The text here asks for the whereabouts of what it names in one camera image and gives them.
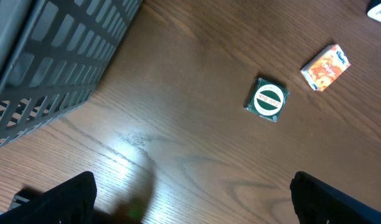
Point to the orange Kleenex tissue pack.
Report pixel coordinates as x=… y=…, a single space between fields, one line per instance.
x=325 y=67

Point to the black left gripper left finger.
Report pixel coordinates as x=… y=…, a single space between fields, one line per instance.
x=70 y=202

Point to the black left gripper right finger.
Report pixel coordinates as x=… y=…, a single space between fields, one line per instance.
x=315 y=201

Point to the dark grey mesh basket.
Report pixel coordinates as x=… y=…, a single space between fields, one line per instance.
x=61 y=54

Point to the green Zam-Buk tin box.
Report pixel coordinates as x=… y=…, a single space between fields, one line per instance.
x=266 y=99

